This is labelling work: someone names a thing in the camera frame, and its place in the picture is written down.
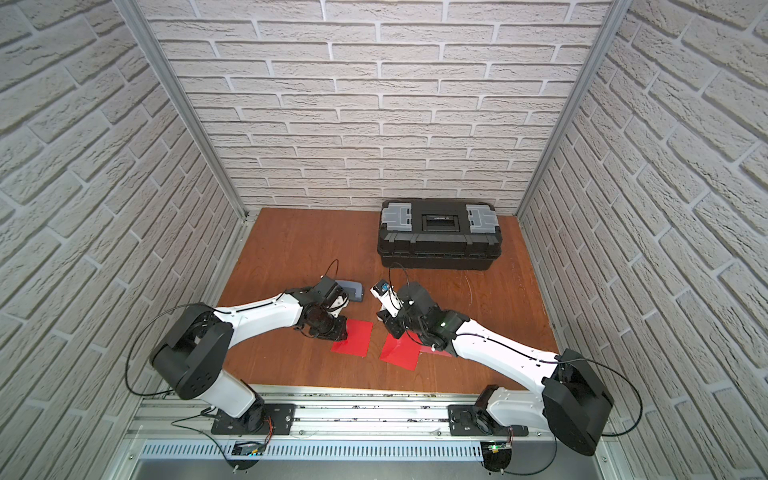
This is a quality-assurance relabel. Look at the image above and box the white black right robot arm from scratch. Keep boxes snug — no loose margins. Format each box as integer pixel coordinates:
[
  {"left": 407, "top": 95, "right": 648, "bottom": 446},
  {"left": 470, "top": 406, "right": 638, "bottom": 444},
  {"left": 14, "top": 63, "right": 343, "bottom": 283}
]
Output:
[{"left": 371, "top": 280, "right": 614, "bottom": 456}]

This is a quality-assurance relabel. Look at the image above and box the grey hole punch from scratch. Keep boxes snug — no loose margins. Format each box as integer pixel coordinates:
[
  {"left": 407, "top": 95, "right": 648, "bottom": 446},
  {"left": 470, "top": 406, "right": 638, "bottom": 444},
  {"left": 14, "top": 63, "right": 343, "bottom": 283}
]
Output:
[{"left": 337, "top": 280, "right": 364, "bottom": 302}]

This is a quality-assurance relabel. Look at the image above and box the red envelope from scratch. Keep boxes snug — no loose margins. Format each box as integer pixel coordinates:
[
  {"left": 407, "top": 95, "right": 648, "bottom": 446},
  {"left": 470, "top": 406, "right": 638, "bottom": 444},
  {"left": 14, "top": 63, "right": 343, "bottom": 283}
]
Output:
[
  {"left": 331, "top": 319, "right": 373, "bottom": 358},
  {"left": 379, "top": 334, "right": 421, "bottom": 371},
  {"left": 419, "top": 346, "right": 453, "bottom": 358}
]

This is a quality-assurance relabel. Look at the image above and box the aluminium left corner post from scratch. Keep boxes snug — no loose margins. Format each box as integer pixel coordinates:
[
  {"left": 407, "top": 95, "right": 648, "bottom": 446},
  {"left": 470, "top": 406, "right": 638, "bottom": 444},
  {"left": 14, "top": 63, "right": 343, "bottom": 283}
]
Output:
[{"left": 115, "top": 0, "right": 249, "bottom": 221}]

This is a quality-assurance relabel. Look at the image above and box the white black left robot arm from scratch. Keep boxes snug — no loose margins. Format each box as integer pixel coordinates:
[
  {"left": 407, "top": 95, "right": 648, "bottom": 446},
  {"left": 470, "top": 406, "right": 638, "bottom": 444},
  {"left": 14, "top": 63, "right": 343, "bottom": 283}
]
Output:
[{"left": 149, "top": 276, "right": 350, "bottom": 433}]

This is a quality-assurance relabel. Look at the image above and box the aluminium right corner post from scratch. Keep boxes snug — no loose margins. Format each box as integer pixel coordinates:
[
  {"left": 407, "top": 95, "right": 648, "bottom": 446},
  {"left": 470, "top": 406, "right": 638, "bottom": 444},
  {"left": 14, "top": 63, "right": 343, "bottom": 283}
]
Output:
[{"left": 515, "top": 0, "right": 633, "bottom": 218}]

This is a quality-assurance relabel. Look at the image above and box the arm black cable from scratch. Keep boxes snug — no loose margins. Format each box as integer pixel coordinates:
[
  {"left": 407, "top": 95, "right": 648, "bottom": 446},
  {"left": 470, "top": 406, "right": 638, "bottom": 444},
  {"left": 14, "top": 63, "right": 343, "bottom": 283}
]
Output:
[
  {"left": 386, "top": 261, "right": 644, "bottom": 478},
  {"left": 124, "top": 259, "right": 350, "bottom": 472}
]

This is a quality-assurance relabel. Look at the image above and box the black plastic toolbox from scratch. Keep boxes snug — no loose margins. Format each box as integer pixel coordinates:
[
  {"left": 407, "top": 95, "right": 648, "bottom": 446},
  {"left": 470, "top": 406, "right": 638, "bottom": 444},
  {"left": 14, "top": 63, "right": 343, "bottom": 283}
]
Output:
[{"left": 377, "top": 198, "right": 503, "bottom": 271}]

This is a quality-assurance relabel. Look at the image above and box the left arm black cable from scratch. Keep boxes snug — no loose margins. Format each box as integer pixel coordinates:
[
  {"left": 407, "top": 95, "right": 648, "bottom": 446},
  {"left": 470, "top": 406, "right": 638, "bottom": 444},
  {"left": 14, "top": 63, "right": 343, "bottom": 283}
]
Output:
[{"left": 124, "top": 259, "right": 350, "bottom": 472}]

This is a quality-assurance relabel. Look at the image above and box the aluminium corner post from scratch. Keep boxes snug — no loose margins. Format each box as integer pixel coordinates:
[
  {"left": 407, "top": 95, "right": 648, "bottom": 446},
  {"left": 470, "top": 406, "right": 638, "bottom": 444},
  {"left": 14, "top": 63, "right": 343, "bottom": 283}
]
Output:
[
  {"left": 115, "top": 0, "right": 249, "bottom": 221},
  {"left": 515, "top": 0, "right": 633, "bottom": 218}
]

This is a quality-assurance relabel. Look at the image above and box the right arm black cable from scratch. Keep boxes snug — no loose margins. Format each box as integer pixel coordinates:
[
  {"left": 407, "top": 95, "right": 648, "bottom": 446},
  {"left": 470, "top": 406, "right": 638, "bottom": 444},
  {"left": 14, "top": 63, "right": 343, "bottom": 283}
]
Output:
[{"left": 386, "top": 261, "right": 644, "bottom": 478}]

